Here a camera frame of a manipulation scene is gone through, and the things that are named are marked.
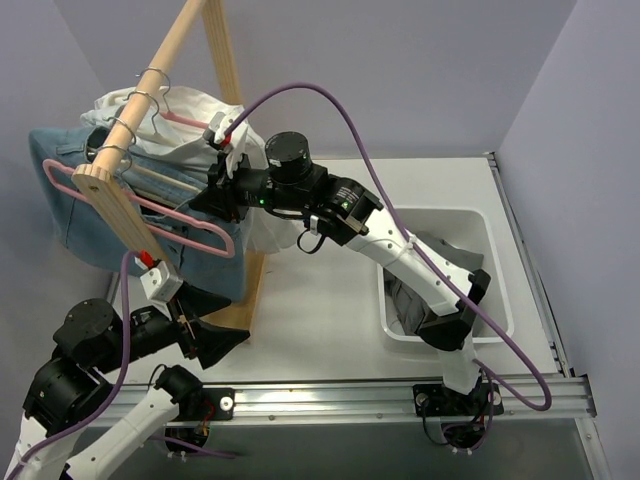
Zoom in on cream hanger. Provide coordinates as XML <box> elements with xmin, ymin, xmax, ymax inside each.
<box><xmin>131</xmin><ymin>164</ymin><xmax>200</xmax><ymax>193</ymax></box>

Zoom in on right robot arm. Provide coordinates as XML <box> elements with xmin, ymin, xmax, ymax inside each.
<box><xmin>190</xmin><ymin>129</ymin><xmax>491</xmax><ymax>413</ymax></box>

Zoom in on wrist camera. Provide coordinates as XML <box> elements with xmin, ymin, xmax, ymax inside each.
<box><xmin>140</xmin><ymin>261</ymin><xmax>183</xmax><ymax>304</ymax></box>
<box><xmin>203</xmin><ymin>111</ymin><xmax>249</xmax><ymax>179</ymax></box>

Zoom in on wire hanger white shirt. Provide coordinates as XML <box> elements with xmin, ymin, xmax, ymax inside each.
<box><xmin>106</xmin><ymin>115</ymin><xmax>176</xmax><ymax>149</ymax></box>

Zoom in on grey pleated skirt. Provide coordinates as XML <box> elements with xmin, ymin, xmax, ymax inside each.
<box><xmin>383</xmin><ymin>231</ymin><xmax>484</xmax><ymax>336</ymax></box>

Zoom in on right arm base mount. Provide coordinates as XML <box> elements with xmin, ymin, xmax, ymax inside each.
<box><xmin>412</xmin><ymin>380</ymin><xmax>505</xmax><ymax>455</ymax></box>

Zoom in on pink hanger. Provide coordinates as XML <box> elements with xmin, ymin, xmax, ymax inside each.
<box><xmin>151</xmin><ymin>86</ymin><xmax>217</xmax><ymax>130</ymax></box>
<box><xmin>42</xmin><ymin>144</ymin><xmax>235</xmax><ymax>259</ymax></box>

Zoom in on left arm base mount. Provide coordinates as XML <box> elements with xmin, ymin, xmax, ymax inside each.
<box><xmin>163</xmin><ymin>387</ymin><xmax>235</xmax><ymax>453</ymax></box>

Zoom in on pink hanger front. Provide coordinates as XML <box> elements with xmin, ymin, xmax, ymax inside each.
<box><xmin>42</xmin><ymin>144</ymin><xmax>235</xmax><ymax>259</ymax></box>

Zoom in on pink hanger rear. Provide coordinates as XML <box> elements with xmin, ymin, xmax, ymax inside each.
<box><xmin>151</xmin><ymin>86</ymin><xmax>217</xmax><ymax>130</ymax></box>

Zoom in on wooden clothes rack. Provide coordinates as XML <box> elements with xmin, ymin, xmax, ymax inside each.
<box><xmin>71</xmin><ymin>0</ymin><xmax>269</xmax><ymax>345</ymax></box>

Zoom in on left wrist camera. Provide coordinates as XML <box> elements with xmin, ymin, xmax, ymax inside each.
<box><xmin>140</xmin><ymin>261</ymin><xmax>183</xmax><ymax>304</ymax></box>

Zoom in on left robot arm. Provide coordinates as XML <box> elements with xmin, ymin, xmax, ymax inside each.
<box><xmin>5</xmin><ymin>287</ymin><xmax>250</xmax><ymax>479</ymax></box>

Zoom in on white plastic basket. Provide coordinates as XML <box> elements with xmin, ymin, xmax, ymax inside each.
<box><xmin>377</xmin><ymin>206</ymin><xmax>515</xmax><ymax>354</ymax></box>

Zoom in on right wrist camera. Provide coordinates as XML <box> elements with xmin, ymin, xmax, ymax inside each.
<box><xmin>203</xmin><ymin>111</ymin><xmax>249</xmax><ymax>179</ymax></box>

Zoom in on aluminium front rail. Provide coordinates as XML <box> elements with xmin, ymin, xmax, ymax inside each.
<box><xmin>79</xmin><ymin>374</ymin><xmax>599</xmax><ymax>426</ymax></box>

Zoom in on blue denim garment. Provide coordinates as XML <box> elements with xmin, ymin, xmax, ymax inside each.
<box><xmin>28</xmin><ymin>126</ymin><xmax>246</xmax><ymax>302</ymax></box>

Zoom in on cream white garment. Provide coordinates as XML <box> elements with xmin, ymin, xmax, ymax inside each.
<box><xmin>80</xmin><ymin>86</ymin><xmax>241</xmax><ymax>156</ymax></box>

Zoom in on light white shirt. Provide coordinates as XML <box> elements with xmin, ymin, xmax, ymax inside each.
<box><xmin>79</xmin><ymin>107</ymin><xmax>281</xmax><ymax>254</ymax></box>

